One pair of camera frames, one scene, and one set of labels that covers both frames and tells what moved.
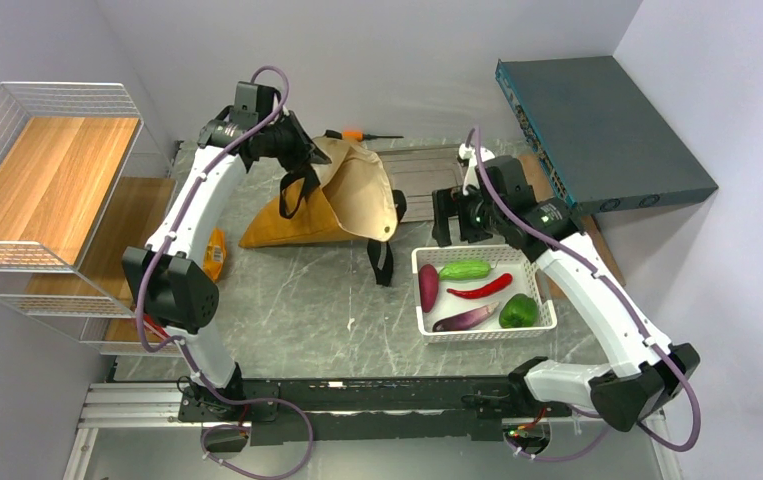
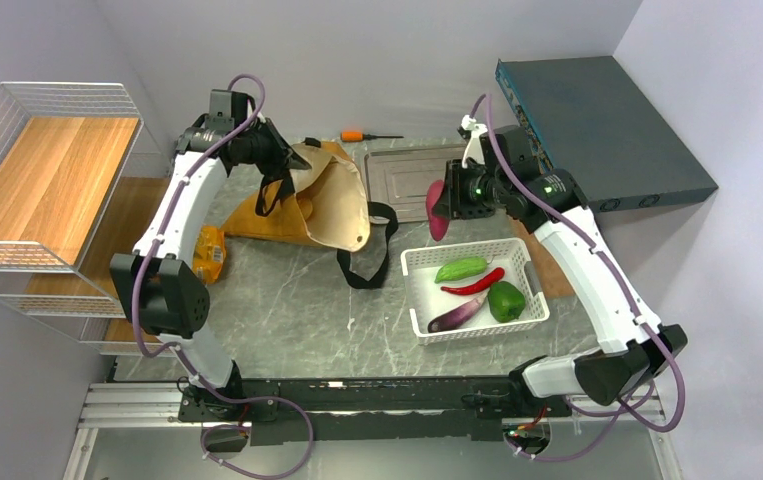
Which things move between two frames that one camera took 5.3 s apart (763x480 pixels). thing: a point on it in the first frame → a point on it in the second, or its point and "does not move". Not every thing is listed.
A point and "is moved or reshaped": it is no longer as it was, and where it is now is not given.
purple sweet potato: [428, 281] is moved or reshaped
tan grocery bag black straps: [347, 199] is moved or reshaped
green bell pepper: [519, 311] → [506, 302]
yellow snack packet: [215, 254] does not move
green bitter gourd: [464, 270] does not move
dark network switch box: [606, 145] does not move
